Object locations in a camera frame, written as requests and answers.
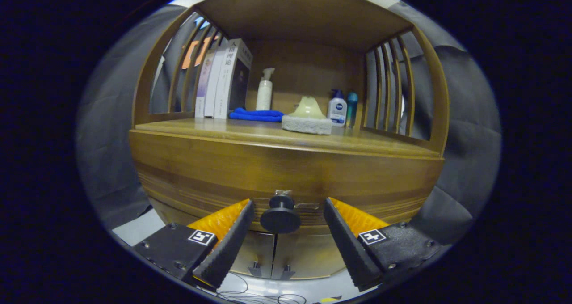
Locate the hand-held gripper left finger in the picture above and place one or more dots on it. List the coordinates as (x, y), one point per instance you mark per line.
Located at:
(232, 246)

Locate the wooden countertop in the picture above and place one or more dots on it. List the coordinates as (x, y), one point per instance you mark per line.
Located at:
(250, 132)

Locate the white pump bottle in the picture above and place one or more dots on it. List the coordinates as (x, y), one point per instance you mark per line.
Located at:
(264, 94)

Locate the thin white book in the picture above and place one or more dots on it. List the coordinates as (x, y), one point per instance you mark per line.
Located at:
(213, 89)

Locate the blue folded cloth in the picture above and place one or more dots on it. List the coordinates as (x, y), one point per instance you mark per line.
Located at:
(257, 115)

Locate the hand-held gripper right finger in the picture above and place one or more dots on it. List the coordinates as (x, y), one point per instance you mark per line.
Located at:
(351, 246)

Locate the teal slim bottle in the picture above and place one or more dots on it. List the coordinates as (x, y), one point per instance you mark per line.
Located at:
(351, 109)

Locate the pale purple book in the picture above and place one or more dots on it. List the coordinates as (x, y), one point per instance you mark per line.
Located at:
(203, 89)

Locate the wooden cabinet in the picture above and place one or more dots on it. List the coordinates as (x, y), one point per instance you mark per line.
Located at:
(308, 67)

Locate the yellow floor tape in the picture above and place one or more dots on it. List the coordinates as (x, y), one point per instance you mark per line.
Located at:
(330, 299)

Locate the thick white book with portrait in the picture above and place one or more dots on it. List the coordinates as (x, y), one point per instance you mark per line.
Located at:
(225, 89)

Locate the white lotion bottle blue cap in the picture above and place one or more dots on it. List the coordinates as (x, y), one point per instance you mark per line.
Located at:
(337, 111)

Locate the wooden cabinet door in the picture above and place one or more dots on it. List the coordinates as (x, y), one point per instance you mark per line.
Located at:
(257, 250)
(308, 250)

